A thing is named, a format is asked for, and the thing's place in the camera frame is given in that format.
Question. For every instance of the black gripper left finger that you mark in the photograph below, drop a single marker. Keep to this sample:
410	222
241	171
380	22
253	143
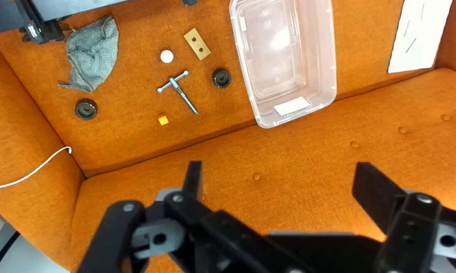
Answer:
206	228

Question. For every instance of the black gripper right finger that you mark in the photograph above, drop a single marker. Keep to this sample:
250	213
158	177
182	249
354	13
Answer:
415	222

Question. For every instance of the small orange block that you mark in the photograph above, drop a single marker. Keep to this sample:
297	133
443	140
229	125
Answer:
162	120

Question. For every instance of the wooden block with two holes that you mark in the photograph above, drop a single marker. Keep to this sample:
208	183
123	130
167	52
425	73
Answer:
197	45

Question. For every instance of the orange fabric sofa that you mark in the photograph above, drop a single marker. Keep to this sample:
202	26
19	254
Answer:
297	161

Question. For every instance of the metal T-shaped tool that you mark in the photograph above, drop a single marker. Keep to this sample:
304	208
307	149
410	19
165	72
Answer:
174	83

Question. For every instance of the small white ball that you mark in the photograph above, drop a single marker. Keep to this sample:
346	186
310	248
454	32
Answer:
165	57

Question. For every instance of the clear plastic bin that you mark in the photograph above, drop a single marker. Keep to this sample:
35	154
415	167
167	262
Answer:
282	61

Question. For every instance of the white paper sheet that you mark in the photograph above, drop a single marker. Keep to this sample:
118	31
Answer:
418	36

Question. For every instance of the gray crumpled cloth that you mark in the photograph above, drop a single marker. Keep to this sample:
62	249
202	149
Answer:
91	55

